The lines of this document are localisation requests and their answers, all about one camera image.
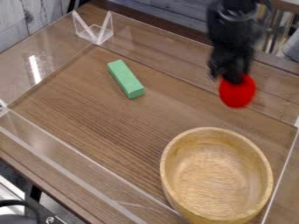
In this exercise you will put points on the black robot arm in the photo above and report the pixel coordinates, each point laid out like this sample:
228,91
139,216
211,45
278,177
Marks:
234,31

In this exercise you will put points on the clear acrylic tray enclosure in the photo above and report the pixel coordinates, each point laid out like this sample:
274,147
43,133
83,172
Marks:
88,144

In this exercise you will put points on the round wooden bowl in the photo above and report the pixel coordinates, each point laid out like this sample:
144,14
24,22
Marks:
216,176

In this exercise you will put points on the green rectangular block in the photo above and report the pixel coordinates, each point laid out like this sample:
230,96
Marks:
126,79

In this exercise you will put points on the red toy strawberry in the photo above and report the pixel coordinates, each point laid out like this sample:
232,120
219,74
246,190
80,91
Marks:
238,95

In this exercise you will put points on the gold metal chair frame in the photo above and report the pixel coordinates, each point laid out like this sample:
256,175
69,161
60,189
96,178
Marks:
279,20

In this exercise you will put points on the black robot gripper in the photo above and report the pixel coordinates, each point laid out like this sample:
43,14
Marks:
226,61

